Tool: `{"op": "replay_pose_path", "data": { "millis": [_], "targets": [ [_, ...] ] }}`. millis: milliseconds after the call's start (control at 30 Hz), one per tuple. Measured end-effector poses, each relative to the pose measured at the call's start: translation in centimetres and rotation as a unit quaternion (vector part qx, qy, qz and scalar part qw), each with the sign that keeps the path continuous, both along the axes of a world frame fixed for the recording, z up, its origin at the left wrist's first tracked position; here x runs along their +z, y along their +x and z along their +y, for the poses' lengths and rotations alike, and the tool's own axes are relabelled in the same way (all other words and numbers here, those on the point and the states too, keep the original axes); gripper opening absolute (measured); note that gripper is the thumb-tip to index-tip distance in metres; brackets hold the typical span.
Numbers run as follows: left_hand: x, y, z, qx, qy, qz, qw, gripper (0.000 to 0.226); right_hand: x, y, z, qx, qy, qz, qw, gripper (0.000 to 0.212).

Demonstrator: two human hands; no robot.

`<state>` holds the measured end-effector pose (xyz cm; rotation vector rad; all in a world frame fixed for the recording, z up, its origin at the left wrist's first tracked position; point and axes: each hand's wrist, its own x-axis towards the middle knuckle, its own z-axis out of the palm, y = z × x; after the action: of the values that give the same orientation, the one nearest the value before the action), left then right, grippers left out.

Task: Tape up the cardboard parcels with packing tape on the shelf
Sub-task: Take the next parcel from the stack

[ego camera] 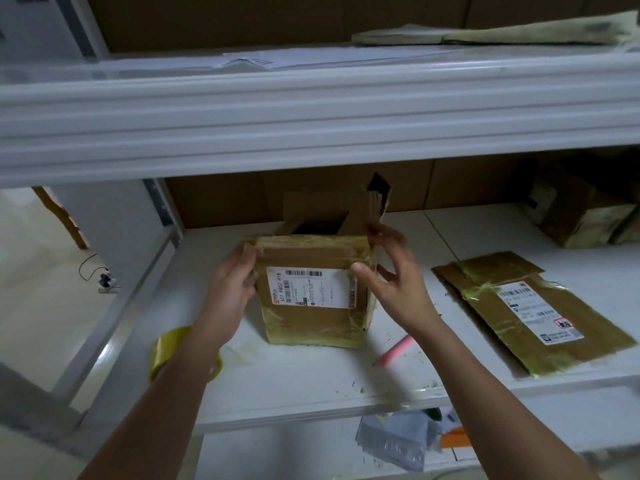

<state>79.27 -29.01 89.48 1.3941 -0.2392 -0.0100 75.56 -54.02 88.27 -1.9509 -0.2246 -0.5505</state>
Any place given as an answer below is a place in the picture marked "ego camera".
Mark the pink utility knife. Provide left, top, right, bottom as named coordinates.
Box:
left=371, top=333, right=417, bottom=370

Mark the yellow tape roll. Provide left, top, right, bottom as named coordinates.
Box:
left=147, top=325, right=224, bottom=385

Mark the wide barcode label cardboard box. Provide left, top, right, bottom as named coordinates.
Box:
left=244, top=171, right=394, bottom=351

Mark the stack of cardboard boxes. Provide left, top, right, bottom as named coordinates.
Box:
left=431, top=249, right=638, bottom=379

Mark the person's left hand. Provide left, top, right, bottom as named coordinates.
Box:
left=187, top=241, right=260, bottom=357

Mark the person's right forearm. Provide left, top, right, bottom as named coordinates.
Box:
left=415, top=315, right=601, bottom=480

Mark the person's right hand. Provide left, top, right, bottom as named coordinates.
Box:
left=349, top=223, right=442, bottom=342

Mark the person's left forearm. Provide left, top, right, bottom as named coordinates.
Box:
left=78, top=339, right=223, bottom=480

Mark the white metal shelf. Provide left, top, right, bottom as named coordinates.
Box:
left=0, top=0, right=640, bottom=480

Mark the package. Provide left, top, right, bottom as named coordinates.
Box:
left=349, top=9, right=640, bottom=49

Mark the wooden chair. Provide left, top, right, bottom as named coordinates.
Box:
left=31, top=185, right=90, bottom=252

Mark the orange plastic object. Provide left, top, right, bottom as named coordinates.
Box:
left=439, top=425, right=474, bottom=450

